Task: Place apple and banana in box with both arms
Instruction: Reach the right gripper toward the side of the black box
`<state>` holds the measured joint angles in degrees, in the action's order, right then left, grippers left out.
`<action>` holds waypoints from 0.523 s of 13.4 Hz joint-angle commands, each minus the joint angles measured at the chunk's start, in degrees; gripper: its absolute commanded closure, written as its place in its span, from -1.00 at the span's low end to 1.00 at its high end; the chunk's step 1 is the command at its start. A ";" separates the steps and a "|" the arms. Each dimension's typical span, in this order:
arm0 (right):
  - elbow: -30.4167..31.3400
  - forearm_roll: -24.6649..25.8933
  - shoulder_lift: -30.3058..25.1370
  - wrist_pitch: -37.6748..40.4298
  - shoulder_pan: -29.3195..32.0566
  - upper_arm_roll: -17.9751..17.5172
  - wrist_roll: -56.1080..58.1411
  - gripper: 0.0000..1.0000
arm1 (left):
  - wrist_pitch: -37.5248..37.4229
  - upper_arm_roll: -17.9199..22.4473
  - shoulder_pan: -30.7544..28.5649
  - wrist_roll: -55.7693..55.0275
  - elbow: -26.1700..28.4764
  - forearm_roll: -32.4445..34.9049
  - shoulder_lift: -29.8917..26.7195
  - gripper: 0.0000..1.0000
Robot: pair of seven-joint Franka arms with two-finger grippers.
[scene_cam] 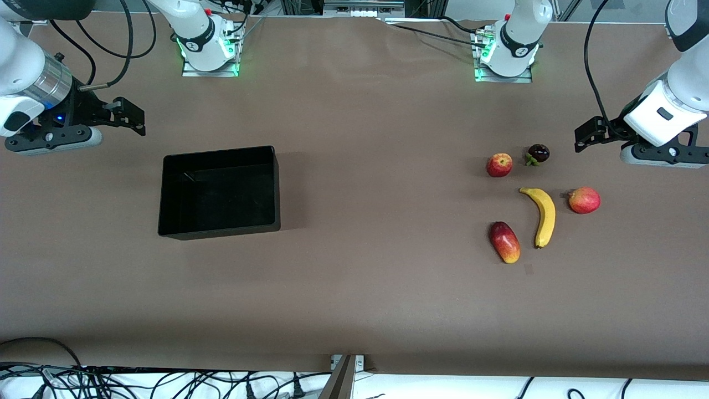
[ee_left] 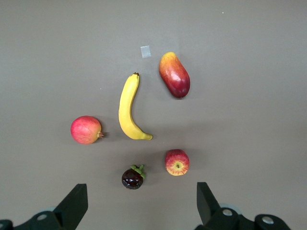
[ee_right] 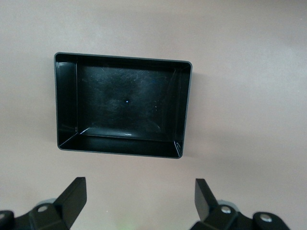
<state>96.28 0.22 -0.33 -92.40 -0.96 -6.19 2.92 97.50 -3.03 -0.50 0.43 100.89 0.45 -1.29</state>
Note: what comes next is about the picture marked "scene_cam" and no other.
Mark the yellow banana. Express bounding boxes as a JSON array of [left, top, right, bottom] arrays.
[[519, 187, 556, 249]]

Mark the small red apple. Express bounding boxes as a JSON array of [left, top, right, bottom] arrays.
[[487, 154, 513, 178]]

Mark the black plastic box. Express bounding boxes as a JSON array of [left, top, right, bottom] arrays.
[[158, 145, 281, 241]]

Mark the dark purple mangosteen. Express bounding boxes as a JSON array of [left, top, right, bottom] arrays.
[[525, 144, 551, 167]]

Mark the round red fruit with nub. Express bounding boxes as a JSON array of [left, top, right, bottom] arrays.
[[568, 187, 602, 214]]

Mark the red yellow mango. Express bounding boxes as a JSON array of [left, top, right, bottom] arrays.
[[489, 221, 521, 264]]

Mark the dark metal beam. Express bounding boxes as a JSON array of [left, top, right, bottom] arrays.
[[318, 355, 355, 399]]

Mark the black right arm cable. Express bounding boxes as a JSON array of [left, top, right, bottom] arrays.
[[49, 0, 160, 92]]

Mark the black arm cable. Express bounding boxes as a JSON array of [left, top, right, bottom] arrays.
[[49, 0, 160, 92], [584, 0, 615, 131]]

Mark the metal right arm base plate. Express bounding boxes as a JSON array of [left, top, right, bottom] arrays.
[[182, 42, 240, 78]]

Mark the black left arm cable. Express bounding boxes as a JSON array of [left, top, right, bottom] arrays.
[[584, 0, 615, 131]]

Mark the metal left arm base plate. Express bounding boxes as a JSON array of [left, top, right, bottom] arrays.
[[474, 30, 533, 84]]

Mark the black base cable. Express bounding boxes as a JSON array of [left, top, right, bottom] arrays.
[[382, 17, 488, 50]]

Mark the black looping cable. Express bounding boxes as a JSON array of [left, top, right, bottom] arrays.
[[0, 337, 84, 369]]

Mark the aluminium frame structure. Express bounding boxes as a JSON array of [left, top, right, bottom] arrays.
[[280, 0, 449, 22]]

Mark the tangle of black cables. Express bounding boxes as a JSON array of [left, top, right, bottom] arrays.
[[0, 363, 311, 399]]

